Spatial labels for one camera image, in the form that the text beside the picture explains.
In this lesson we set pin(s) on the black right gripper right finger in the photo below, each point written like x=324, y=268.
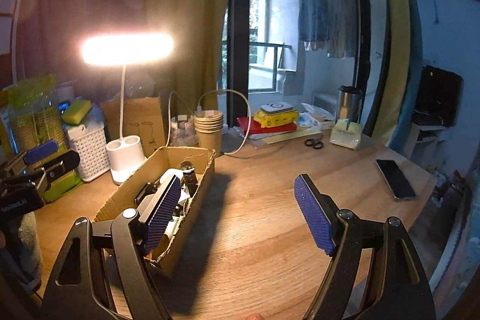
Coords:
x=396, y=286

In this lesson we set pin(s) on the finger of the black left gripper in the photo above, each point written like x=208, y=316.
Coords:
x=58, y=167
x=21, y=161

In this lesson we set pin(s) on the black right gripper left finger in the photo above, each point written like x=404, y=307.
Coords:
x=78, y=288

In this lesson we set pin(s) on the brown glass bottle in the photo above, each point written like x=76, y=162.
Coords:
x=189, y=177

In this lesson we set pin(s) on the cardboard box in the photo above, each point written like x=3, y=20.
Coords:
x=167, y=212

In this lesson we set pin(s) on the green printed box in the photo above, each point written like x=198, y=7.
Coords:
x=29, y=130

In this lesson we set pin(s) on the white woven plastic basket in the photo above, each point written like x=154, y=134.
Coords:
x=91, y=147

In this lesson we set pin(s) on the yellow green sponge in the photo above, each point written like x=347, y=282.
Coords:
x=78, y=109

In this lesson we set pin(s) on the brown lamp packaging box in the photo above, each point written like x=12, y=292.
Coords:
x=142, y=117

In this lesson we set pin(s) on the black smartphone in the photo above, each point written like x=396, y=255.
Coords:
x=398, y=184

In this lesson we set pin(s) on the clear plastic jar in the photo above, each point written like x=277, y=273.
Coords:
x=182, y=131

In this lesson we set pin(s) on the white desk lamp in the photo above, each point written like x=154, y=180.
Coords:
x=125, y=153

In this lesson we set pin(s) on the stack of paper cups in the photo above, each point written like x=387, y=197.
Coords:
x=208, y=125

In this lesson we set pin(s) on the pale yellow tissue pack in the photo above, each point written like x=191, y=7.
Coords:
x=346, y=134

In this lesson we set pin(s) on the black scissors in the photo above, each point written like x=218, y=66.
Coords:
x=315, y=142

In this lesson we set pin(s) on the black monitor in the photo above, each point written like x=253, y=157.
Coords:
x=438, y=97

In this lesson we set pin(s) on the steel thermos cup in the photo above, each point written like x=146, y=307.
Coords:
x=349, y=101

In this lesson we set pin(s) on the red book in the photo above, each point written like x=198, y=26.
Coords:
x=255, y=128

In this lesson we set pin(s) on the yellow packet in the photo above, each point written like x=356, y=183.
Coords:
x=269, y=120

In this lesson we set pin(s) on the hanging clothes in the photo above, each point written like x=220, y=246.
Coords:
x=329, y=25

